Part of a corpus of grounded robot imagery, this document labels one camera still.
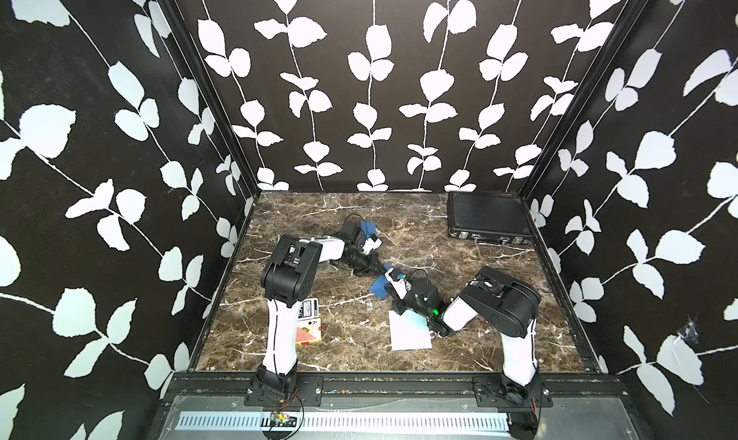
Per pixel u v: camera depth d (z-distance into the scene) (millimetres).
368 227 1115
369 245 951
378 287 924
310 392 733
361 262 897
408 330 839
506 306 514
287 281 569
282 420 707
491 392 728
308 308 871
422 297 732
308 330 825
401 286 805
